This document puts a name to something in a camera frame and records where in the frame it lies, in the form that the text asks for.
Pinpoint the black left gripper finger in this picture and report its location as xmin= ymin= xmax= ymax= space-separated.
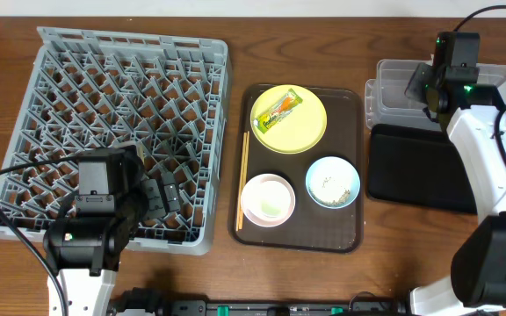
xmin=160 ymin=172 xmax=182 ymax=212
xmin=141 ymin=179 xmax=166 ymax=220

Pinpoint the light blue bowl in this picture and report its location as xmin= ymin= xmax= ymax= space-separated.
xmin=305 ymin=156 xmax=361 ymax=210

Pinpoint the green orange snack wrapper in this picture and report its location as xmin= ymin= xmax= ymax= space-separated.
xmin=252 ymin=89 xmax=303 ymax=133

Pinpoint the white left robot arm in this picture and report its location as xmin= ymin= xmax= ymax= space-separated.
xmin=43 ymin=145 xmax=181 ymax=315

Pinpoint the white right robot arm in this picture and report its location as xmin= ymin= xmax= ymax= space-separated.
xmin=405 ymin=63 xmax=506 ymax=315

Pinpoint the clear plastic bin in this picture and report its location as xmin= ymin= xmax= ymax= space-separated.
xmin=365 ymin=59 xmax=506 ymax=132

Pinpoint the grey dish rack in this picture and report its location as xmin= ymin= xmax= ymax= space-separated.
xmin=0 ymin=27 xmax=232 ymax=255

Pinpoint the black rectangular tray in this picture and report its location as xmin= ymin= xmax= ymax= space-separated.
xmin=366 ymin=124 xmax=477 ymax=215

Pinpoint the pink bowl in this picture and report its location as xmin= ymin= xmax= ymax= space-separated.
xmin=240 ymin=174 xmax=296 ymax=228

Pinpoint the yellow round plate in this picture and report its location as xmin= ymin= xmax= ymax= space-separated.
xmin=249 ymin=84 xmax=328 ymax=154

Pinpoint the brown serving tray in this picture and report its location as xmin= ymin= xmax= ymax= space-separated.
xmin=228 ymin=83 xmax=366 ymax=254

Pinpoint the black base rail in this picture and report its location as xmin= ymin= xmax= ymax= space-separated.
xmin=105 ymin=288 xmax=410 ymax=316

